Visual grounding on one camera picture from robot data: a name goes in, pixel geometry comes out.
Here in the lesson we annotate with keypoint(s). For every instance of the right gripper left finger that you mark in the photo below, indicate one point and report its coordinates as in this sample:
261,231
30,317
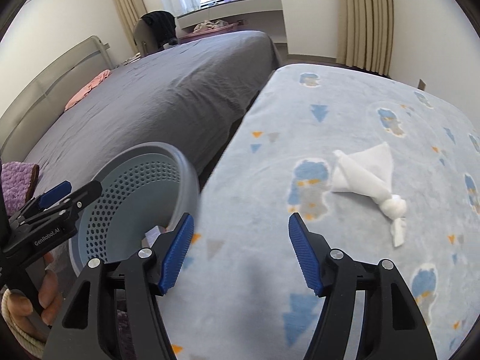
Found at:
87,326

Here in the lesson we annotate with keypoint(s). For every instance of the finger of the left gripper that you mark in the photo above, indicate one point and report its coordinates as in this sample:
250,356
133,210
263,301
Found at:
54,195
76,201

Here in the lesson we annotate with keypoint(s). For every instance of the lavender rectangular box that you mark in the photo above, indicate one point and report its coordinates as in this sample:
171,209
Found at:
152,235

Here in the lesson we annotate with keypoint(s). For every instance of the grey perforated trash basket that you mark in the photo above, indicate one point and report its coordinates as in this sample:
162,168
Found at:
149,185

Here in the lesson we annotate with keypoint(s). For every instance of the purple knitted sleeve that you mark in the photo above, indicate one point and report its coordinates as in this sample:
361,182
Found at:
18,183

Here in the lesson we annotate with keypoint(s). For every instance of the beige headboard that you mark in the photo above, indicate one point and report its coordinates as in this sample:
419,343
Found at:
43,100

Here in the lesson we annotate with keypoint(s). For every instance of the pink cloth on bed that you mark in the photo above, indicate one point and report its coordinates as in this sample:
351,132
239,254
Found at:
84,91

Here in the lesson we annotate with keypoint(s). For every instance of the light blue patterned blanket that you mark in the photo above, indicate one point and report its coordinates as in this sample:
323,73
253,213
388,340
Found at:
241,293

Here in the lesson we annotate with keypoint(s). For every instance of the grey bed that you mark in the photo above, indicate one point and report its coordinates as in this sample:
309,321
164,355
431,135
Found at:
189,96

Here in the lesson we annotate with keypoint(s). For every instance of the knotted white tissue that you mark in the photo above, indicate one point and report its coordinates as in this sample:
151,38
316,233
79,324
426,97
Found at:
369,173

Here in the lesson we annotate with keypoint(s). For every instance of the chair with black garment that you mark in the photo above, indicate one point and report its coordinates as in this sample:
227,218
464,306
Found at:
154,31

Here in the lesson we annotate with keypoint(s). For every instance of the pink clothes on sill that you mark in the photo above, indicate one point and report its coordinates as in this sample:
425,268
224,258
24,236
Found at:
217,25

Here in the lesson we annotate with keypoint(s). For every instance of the right beige curtain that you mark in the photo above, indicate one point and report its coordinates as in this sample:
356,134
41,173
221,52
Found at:
365,35

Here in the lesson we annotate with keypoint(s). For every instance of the wall socket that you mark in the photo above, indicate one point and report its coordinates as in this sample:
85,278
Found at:
421,85

